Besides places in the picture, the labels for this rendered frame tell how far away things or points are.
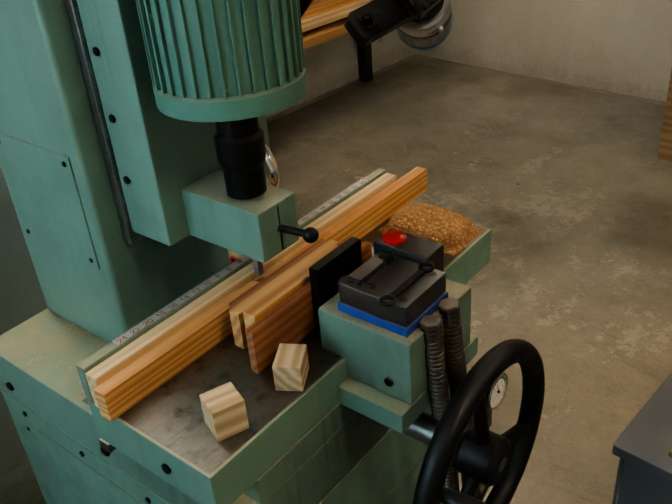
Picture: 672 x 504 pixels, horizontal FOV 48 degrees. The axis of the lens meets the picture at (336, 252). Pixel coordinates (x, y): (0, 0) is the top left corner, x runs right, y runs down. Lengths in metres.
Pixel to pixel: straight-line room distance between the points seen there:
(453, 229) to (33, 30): 0.62
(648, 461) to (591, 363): 1.06
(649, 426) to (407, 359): 0.63
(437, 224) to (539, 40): 3.41
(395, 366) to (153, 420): 0.28
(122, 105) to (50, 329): 0.46
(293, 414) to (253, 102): 0.35
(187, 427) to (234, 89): 0.37
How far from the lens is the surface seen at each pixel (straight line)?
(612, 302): 2.65
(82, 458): 1.23
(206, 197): 0.97
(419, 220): 1.16
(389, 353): 0.89
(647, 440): 1.38
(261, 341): 0.92
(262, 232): 0.93
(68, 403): 1.14
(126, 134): 0.98
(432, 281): 0.89
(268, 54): 0.83
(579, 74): 4.44
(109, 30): 0.94
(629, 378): 2.36
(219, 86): 0.83
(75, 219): 1.09
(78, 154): 1.02
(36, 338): 1.28
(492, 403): 1.26
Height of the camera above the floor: 1.50
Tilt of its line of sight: 31 degrees down
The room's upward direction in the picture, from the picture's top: 5 degrees counter-clockwise
